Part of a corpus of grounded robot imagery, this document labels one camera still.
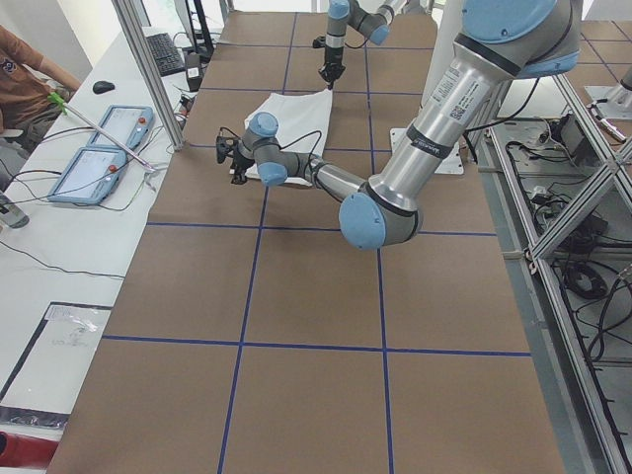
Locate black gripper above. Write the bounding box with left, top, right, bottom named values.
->
left=319, top=48, right=345, bottom=90
left=231, top=144, right=253, bottom=185

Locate white long-sleeve printed shirt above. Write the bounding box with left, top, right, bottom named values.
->
left=244, top=88, right=333, bottom=157

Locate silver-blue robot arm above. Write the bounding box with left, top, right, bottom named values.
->
left=312, top=0, right=406, bottom=90
left=216, top=1, right=583, bottom=250

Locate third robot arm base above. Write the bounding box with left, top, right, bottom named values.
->
left=585, top=69, right=631, bottom=120

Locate far blue teach pendant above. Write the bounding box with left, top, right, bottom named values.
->
left=99, top=105, right=154, bottom=150

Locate blue teach pendant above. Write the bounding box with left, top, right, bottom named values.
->
left=47, top=147, right=127, bottom=205
left=99, top=105, right=154, bottom=150

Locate black box with white label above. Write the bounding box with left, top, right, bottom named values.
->
left=185, top=52, right=203, bottom=92

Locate black keyboard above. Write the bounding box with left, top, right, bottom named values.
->
left=145, top=33, right=186, bottom=77

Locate near blue teach pendant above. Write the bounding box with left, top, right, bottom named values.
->
left=47, top=147, right=127, bottom=205

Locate black computer mouse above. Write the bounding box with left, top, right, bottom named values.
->
left=92, top=80, right=116, bottom=95

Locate metal rod with green tip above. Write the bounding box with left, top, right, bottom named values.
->
left=47, top=92, right=157, bottom=173

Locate person in orange shirt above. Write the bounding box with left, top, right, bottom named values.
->
left=1, top=28, right=81, bottom=153

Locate plastic sleeve document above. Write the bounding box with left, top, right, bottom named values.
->
left=1, top=301, right=112, bottom=415

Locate red fire extinguisher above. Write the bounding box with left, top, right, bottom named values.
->
left=1, top=432, right=59, bottom=469

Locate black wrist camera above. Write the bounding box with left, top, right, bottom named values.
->
left=312, top=36, right=326, bottom=48
left=215, top=126, right=241, bottom=164

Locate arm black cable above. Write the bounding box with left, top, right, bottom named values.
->
left=216, top=125, right=327, bottom=169

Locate white pillar with base plate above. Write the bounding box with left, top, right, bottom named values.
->
left=380, top=1, right=469, bottom=191

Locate aluminium frame post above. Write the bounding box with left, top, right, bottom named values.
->
left=112, top=0, right=185, bottom=151

